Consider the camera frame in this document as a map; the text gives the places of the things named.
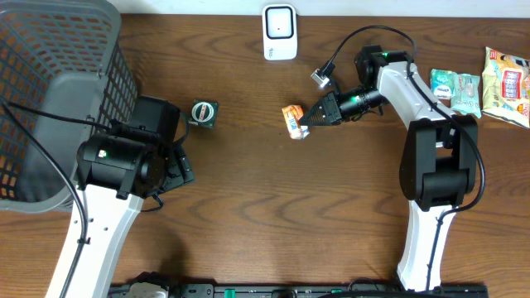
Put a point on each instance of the large white snack bag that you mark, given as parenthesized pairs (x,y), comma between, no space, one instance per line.
(506,87)

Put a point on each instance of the grey plastic mesh basket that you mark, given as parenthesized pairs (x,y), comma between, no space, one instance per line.
(63,79)

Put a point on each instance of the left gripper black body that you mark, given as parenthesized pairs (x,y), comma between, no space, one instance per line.
(180,173)

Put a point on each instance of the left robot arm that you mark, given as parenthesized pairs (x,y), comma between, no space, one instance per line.
(117,170)

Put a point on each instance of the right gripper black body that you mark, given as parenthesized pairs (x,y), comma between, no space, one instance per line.
(355,100)

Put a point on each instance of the orange tissue pack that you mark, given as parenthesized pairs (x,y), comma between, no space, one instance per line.
(292,115)

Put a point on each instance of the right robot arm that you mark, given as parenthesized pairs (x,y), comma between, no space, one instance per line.
(438,162)

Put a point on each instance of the green tissue pack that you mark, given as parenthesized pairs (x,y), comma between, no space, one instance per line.
(443,83)

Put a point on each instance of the white barcode scanner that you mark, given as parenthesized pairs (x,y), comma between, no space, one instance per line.
(279,32)

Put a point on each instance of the dark green round-label box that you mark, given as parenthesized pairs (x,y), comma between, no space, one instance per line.
(203,113)

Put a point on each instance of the teal small snack packet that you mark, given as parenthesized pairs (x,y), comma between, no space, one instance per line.
(465,99)

